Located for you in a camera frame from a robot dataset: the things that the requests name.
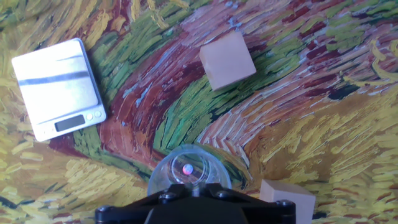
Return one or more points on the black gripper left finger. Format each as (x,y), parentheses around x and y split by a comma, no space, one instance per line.
(130,210)

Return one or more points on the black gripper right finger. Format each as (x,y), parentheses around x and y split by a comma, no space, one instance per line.
(264,211)

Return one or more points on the clear wine glass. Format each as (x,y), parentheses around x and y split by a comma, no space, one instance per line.
(168,169)

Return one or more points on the light wooden cube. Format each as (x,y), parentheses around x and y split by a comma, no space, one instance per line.
(228,59)
(286,191)

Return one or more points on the Van Gogh print tablecloth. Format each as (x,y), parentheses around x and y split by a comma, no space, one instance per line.
(311,140)

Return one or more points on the silver digital kitchen scale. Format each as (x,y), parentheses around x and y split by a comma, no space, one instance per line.
(56,90)

